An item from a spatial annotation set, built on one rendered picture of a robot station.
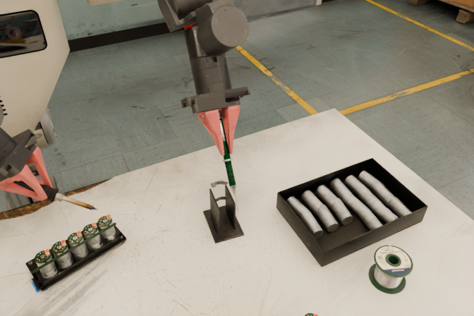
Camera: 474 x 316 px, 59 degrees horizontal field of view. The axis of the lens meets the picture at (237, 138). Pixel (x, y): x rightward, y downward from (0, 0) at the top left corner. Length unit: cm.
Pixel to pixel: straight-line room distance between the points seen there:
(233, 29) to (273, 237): 41
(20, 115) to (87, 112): 159
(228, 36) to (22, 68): 52
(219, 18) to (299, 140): 52
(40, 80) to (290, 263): 64
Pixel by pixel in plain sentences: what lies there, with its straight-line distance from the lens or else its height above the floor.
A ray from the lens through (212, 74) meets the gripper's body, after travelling 64.
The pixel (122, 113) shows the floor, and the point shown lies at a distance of 253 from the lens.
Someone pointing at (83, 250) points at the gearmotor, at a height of 79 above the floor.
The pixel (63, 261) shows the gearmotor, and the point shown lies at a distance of 79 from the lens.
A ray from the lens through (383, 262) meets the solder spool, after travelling 76.
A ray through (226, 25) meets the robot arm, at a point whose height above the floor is 115.
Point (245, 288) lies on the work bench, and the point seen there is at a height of 75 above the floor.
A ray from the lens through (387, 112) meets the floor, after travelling 261.
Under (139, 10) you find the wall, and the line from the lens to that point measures 336.
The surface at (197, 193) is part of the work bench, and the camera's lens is 89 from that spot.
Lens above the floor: 138
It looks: 38 degrees down
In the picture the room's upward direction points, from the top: straight up
